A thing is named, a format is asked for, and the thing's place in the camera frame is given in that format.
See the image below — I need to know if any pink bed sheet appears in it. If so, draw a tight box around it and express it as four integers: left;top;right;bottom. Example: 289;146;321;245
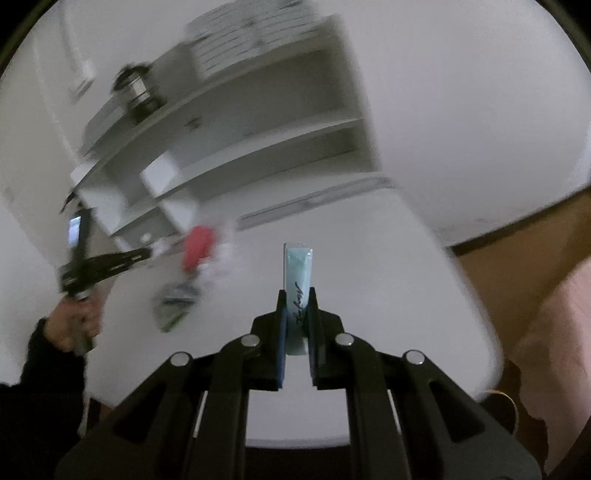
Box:
511;260;590;473

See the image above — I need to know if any person's left hand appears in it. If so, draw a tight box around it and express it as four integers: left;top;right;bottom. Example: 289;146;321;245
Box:
43;288;105;356

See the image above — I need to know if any white storage box on shelf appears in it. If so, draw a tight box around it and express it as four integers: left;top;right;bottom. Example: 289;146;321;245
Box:
184;1;318;80

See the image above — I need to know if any green white wrapper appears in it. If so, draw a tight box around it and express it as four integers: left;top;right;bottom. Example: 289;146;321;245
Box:
152;281;199;333

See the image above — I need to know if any teal sachet packet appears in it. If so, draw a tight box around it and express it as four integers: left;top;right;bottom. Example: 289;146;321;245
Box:
283;243;312;356

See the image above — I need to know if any black round trash bin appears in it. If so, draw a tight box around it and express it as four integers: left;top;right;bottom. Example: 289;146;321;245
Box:
480;390;519;435

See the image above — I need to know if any white wall switch plate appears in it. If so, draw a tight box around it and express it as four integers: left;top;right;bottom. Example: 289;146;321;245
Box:
69;60;96;101

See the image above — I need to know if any white desk shelf unit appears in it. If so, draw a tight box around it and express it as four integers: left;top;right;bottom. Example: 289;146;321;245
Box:
72;15;381;250

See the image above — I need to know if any red snack box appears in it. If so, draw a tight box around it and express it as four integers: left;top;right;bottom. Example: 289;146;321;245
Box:
181;225;215;273

